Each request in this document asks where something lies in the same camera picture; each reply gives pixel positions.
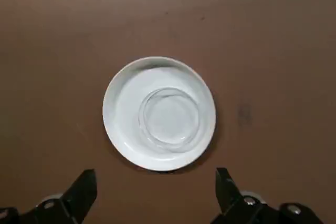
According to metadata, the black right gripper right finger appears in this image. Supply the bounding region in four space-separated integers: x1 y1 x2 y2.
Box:
209 167 322 224

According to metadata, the clear glass petri dish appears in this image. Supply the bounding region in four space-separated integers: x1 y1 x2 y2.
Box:
138 87 202 154

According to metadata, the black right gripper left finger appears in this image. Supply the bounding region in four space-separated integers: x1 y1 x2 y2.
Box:
0 168 99 224

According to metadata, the white round plate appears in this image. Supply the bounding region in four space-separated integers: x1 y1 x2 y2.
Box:
102 56 217 173

